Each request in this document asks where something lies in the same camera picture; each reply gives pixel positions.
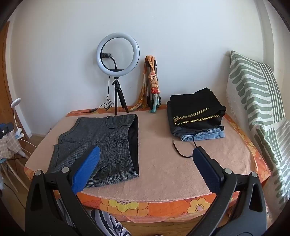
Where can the beige checked cloth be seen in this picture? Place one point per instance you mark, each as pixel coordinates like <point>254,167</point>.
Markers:
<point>10,145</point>

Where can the grey short pants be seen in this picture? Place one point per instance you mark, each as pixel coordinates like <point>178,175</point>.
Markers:
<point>108,136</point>

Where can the black mini tripod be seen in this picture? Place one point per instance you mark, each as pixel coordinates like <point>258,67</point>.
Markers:
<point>118,96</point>

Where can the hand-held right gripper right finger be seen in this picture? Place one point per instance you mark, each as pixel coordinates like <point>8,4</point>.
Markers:
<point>205,169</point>

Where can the beige towel blanket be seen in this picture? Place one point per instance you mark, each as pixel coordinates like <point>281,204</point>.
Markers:
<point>176,172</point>

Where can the blue folded jeans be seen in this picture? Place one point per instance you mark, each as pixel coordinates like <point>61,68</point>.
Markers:
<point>204,135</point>

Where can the green striped white pillow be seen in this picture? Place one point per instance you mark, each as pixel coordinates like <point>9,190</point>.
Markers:
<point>260,109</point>

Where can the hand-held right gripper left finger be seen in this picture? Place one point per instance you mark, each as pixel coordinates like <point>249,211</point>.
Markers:
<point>87,166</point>

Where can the white clip lamp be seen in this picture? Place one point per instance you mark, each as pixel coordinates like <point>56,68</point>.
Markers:
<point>17,122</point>

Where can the tripod with orange scarf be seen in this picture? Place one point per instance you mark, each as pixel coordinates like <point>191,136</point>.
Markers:
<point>151,82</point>

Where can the black white striped cloth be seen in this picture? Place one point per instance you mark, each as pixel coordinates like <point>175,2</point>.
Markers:
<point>106,224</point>

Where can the black folded pants yellow trim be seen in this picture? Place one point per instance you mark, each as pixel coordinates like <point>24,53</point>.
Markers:
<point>197,106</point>

